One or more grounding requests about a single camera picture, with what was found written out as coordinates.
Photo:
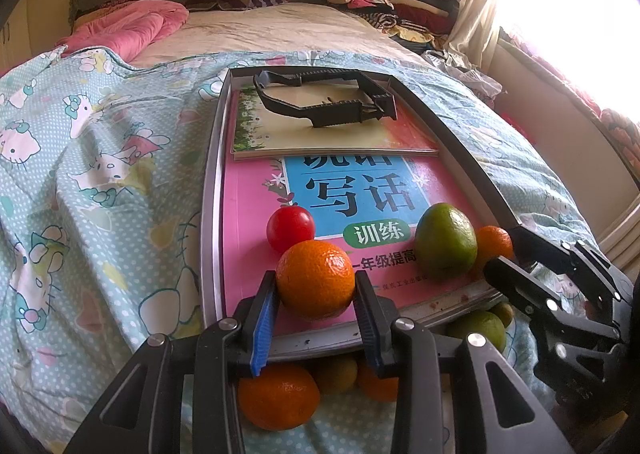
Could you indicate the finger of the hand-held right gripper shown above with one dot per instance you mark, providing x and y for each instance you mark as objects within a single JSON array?
[
  {"x": 515, "y": 284},
  {"x": 545, "y": 249}
]

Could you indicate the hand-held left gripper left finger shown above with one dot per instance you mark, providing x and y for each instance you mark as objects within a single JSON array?
[{"x": 265, "y": 329}]

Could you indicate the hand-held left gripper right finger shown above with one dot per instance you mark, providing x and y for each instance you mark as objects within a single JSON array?
[{"x": 367, "y": 329}]

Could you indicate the brown kiwi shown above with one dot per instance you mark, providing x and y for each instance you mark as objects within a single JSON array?
[
  {"x": 502, "y": 314},
  {"x": 335, "y": 374}
]

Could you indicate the small orange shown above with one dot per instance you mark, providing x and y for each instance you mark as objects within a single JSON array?
[{"x": 495, "y": 244}]

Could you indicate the green citrus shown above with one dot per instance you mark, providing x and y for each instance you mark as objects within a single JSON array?
[
  {"x": 445, "y": 241},
  {"x": 477, "y": 329}
]

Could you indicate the large orange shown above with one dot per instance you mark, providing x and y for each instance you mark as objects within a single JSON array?
[{"x": 278, "y": 396}]

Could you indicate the grey rectangular tray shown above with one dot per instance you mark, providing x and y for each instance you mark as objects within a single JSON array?
[{"x": 212, "y": 234}]

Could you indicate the red tomato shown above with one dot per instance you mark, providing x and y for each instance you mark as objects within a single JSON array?
[{"x": 290, "y": 229}]

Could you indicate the pink book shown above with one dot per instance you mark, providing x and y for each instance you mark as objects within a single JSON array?
[{"x": 250, "y": 214}]

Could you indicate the red floral cloth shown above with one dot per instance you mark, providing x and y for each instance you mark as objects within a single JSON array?
[{"x": 620, "y": 128}]

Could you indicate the green bordered book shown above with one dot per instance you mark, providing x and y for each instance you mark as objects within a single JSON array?
[{"x": 280, "y": 133}]

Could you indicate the crumpled white cloth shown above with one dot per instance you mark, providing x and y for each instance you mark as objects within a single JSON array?
[{"x": 465, "y": 68}]

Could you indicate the printed cartoon blanket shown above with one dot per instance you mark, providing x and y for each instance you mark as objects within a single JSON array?
[{"x": 100, "y": 184}]

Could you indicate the beige bed sheet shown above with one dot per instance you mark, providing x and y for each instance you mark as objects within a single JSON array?
[{"x": 280, "y": 28}]

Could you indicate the pink quilt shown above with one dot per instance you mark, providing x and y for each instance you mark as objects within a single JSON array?
[{"x": 130, "y": 31}]

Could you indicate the dark floral pillow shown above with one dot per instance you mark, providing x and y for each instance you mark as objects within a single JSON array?
[{"x": 105, "y": 8}]

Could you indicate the cream wardrobe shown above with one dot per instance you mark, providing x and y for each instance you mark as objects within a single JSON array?
[{"x": 30, "y": 18}]

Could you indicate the black plastic frame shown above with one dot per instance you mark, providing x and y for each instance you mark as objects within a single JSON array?
[{"x": 340, "y": 113}]

